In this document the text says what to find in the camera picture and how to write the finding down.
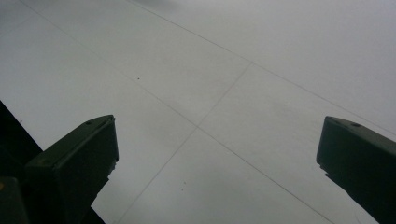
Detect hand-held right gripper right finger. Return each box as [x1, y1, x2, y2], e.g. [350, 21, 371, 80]
[316, 116, 396, 224]

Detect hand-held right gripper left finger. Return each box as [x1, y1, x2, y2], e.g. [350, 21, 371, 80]
[23, 114, 120, 224]

